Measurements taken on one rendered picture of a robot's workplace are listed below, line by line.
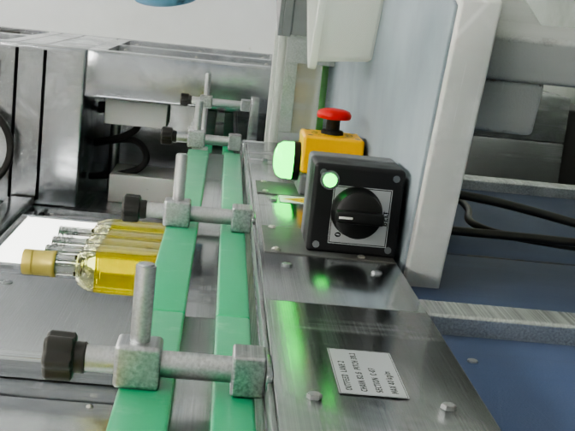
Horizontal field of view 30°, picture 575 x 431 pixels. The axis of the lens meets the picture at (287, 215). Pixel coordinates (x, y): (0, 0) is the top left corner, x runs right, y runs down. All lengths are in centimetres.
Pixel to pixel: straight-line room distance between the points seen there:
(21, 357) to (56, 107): 117
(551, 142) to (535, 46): 174
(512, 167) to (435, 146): 174
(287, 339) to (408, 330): 10
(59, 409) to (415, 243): 63
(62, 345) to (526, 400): 29
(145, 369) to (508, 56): 43
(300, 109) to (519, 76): 83
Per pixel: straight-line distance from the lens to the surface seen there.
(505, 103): 93
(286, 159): 123
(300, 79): 171
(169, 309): 80
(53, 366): 64
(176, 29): 527
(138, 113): 263
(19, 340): 154
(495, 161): 261
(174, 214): 108
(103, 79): 253
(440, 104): 87
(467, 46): 85
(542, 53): 91
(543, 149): 264
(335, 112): 123
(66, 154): 256
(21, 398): 143
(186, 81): 252
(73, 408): 141
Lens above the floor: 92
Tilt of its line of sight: 4 degrees down
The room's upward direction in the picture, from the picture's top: 85 degrees counter-clockwise
